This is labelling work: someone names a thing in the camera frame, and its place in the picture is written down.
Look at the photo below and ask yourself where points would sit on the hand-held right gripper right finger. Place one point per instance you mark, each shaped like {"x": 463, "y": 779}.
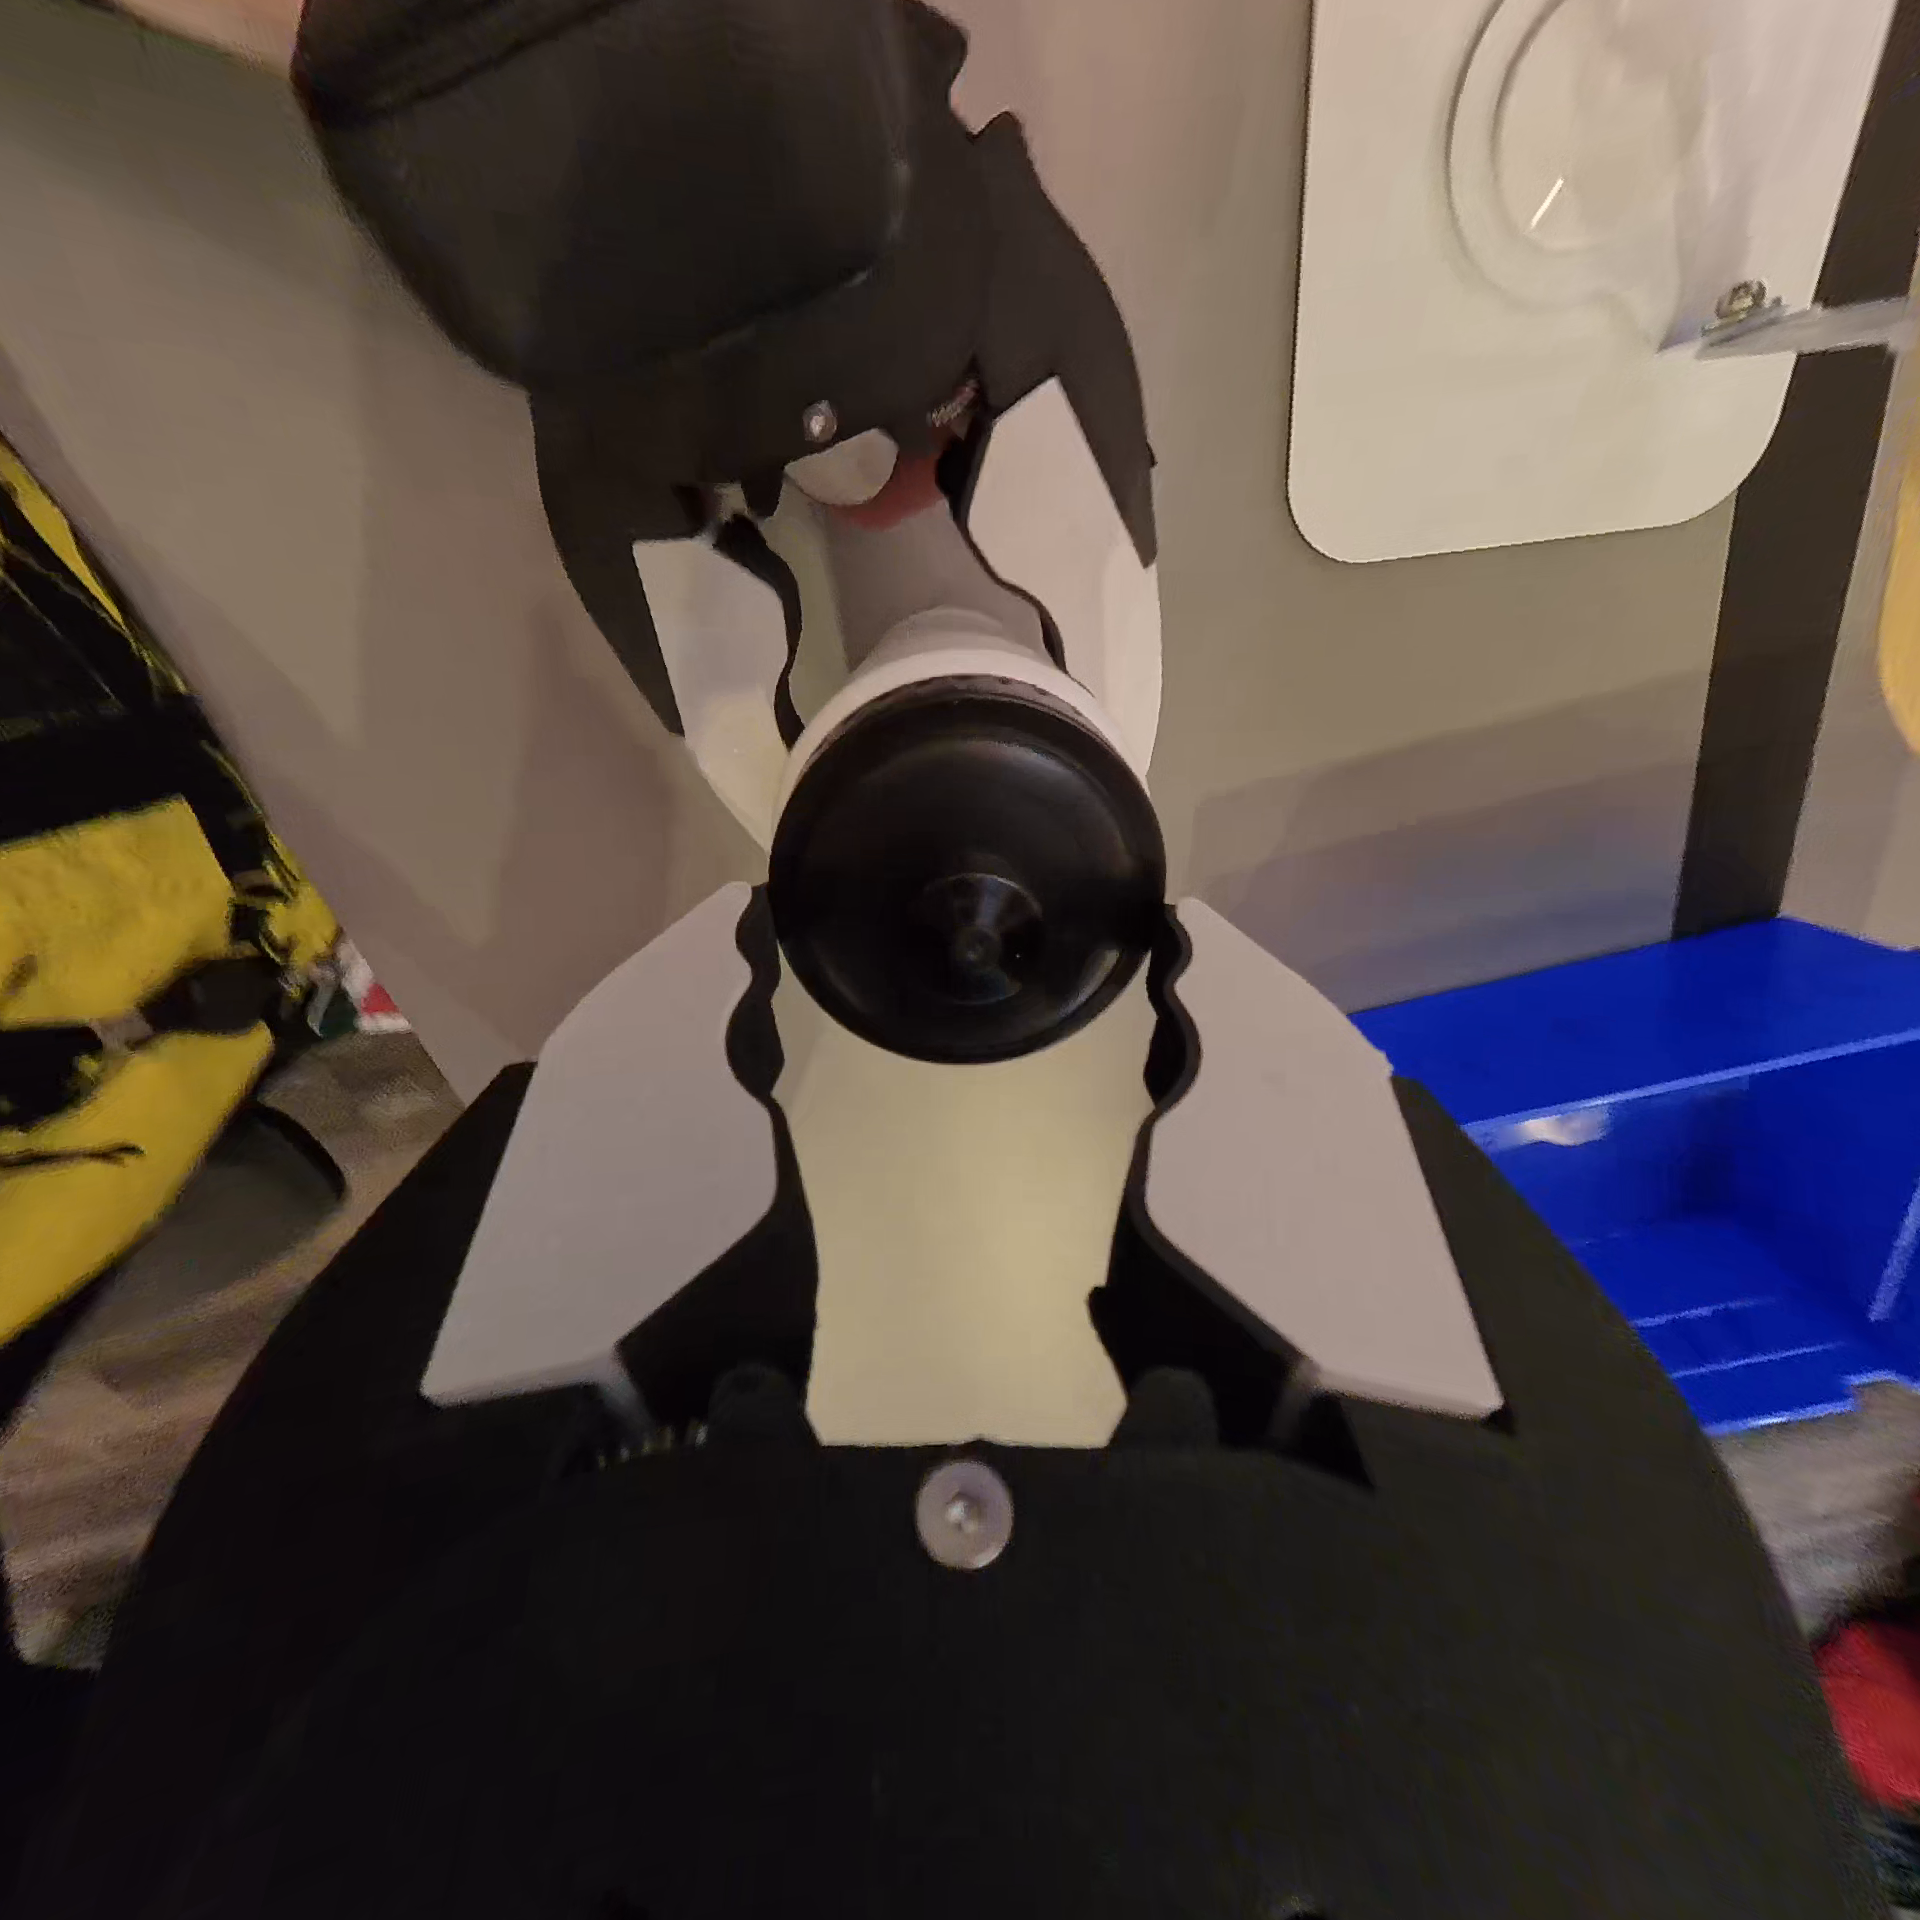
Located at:
{"x": 1320, "y": 1200}

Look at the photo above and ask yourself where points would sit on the person's left hand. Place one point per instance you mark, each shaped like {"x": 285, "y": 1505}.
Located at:
{"x": 892, "y": 503}

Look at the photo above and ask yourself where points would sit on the red green patterned cloth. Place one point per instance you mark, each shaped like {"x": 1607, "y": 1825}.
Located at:
{"x": 360, "y": 997}

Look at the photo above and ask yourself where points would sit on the blue plastic bin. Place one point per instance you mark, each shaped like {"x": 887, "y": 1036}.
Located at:
{"x": 1680, "y": 1140}

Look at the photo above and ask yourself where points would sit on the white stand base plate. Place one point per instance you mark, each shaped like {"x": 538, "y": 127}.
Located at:
{"x": 1382, "y": 376}

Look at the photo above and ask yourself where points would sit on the white plastic bottle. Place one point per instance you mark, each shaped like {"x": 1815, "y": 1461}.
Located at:
{"x": 960, "y": 645}

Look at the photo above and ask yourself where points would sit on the black bottle lid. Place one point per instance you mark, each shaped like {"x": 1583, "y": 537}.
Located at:
{"x": 967, "y": 868}

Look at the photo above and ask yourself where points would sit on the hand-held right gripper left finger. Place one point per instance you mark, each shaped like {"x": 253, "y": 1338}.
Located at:
{"x": 599, "y": 1200}

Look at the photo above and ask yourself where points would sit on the clear acrylic stand support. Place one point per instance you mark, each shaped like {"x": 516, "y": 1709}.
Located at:
{"x": 1589, "y": 148}

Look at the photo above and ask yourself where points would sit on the instruction sheet on wooden board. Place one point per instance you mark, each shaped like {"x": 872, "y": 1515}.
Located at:
{"x": 1902, "y": 629}

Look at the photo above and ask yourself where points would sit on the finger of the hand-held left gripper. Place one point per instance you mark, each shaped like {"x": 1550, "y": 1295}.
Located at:
{"x": 1095, "y": 600}
{"x": 704, "y": 661}

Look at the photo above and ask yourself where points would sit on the red fabric item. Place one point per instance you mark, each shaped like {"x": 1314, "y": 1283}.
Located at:
{"x": 1876, "y": 1709}

